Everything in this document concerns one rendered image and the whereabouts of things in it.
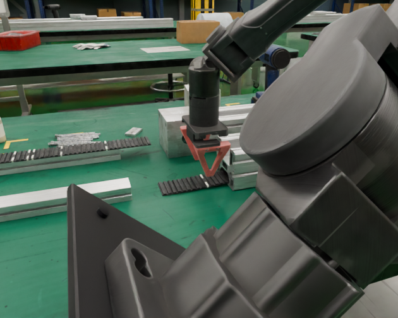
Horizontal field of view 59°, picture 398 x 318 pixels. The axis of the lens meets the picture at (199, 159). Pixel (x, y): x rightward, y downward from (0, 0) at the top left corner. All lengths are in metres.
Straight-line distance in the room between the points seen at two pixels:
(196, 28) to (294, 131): 2.66
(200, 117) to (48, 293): 0.37
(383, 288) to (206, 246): 1.28
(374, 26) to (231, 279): 0.14
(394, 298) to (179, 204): 0.93
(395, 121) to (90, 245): 0.16
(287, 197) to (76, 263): 0.10
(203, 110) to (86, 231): 0.47
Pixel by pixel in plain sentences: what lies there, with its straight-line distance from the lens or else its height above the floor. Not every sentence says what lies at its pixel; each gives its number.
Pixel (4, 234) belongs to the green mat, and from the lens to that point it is 0.68.
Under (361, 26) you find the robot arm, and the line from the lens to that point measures 0.20.
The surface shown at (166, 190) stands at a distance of 0.71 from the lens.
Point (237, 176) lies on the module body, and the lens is 0.70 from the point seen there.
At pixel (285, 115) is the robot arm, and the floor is 1.09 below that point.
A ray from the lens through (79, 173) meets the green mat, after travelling 0.82.
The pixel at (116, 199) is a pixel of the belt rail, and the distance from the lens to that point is 0.69.
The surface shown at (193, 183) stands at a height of 0.78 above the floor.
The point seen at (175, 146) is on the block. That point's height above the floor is 0.81.
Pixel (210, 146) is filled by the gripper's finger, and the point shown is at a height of 0.89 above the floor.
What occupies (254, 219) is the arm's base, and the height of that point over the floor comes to 1.05.
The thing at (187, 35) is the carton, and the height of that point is 0.84.
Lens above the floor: 1.15
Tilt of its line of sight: 26 degrees down
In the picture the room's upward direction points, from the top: straight up
